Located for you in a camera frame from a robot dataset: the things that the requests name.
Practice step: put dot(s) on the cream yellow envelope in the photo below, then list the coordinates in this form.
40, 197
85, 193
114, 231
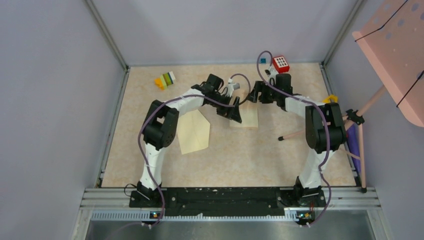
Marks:
193, 132

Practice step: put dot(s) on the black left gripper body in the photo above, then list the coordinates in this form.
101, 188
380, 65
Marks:
222, 98

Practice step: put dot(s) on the striped toy block stack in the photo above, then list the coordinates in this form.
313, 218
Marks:
165, 80

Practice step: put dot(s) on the purple rolled mat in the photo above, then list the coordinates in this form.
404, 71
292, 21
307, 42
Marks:
353, 145

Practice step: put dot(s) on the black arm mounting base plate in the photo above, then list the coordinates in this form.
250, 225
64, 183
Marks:
222, 201

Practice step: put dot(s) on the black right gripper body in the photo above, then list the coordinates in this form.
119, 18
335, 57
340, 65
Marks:
269, 95

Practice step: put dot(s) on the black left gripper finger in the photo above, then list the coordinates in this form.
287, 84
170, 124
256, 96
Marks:
224, 111
235, 111

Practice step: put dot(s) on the yellow triangle toy block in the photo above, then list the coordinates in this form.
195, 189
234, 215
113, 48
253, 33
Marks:
330, 99

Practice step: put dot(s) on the red grid toy block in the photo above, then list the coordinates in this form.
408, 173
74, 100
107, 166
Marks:
280, 64

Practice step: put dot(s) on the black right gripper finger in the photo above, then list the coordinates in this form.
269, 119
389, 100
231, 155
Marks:
258, 87
253, 96

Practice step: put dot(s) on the pink music stand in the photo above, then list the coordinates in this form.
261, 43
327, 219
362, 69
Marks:
393, 43

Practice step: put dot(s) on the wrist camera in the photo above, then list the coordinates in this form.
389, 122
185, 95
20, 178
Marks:
271, 72
230, 87

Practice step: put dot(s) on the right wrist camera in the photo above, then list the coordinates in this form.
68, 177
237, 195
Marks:
271, 72

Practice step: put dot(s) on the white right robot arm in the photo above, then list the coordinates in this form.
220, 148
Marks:
324, 131

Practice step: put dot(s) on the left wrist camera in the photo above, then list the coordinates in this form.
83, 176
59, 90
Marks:
230, 87

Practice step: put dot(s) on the aluminium frame rail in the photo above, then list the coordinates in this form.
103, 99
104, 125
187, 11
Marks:
113, 204

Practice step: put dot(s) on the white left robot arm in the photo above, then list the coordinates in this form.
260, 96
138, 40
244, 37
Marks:
159, 128

